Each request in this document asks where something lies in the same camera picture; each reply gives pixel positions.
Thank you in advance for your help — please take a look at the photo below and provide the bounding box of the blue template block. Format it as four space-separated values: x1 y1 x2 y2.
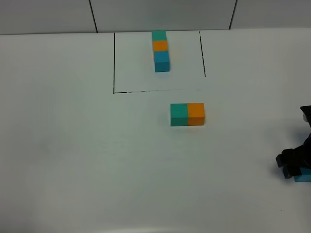
154 51 170 72

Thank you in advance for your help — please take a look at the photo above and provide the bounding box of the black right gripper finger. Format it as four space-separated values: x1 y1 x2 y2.
276 149 295 167
282 164 302 179

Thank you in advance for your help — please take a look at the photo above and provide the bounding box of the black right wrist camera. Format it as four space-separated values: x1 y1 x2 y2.
300 105 311 123

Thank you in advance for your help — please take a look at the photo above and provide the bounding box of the green template block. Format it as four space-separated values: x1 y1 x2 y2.
152 31 167 41

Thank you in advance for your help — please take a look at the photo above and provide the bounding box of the orange template block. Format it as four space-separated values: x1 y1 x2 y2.
153 40 168 51

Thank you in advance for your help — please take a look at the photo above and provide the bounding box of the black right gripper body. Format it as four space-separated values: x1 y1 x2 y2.
294 134 311 169

